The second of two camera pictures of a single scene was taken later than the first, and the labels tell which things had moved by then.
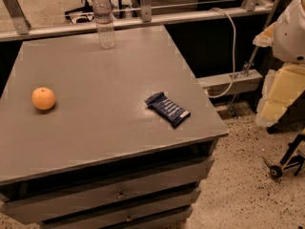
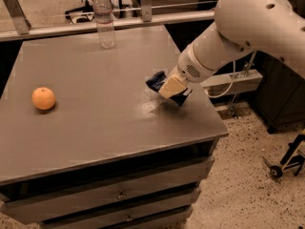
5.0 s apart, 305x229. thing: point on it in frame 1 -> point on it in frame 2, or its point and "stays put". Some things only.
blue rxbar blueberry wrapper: [174, 114] -> [156, 80]
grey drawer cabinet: [100, 157] stays put
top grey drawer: [106, 192] stays put
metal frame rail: [14, 26] stays put
